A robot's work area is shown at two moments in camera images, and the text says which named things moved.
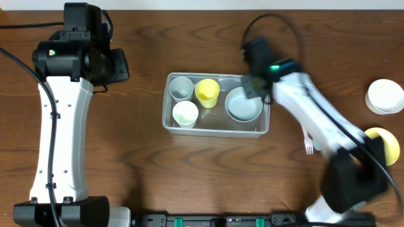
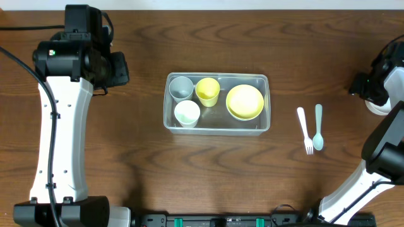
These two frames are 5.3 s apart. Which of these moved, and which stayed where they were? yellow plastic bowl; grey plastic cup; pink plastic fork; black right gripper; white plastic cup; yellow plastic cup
Moved: black right gripper; yellow plastic bowl
Stayed: yellow plastic cup; pink plastic fork; grey plastic cup; white plastic cup
